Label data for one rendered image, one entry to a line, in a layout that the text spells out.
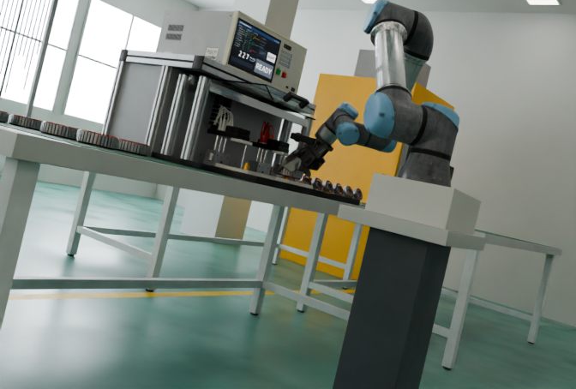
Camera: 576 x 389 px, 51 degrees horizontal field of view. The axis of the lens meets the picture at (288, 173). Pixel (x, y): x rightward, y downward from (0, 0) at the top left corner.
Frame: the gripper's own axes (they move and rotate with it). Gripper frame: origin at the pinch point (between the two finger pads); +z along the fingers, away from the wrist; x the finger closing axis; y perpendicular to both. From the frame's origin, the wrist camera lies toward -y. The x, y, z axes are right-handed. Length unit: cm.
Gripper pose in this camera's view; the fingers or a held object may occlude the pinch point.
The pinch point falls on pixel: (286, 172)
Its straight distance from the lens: 229.7
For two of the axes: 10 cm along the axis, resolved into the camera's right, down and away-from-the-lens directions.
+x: 5.8, 1.5, 8.0
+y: 5.2, 6.9, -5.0
